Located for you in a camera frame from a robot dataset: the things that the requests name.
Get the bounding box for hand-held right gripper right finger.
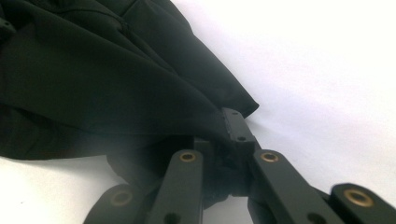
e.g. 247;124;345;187
220;106;262;156

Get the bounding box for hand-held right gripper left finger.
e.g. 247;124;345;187
192;137;217;156

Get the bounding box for black shorts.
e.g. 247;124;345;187
0;0;260;209

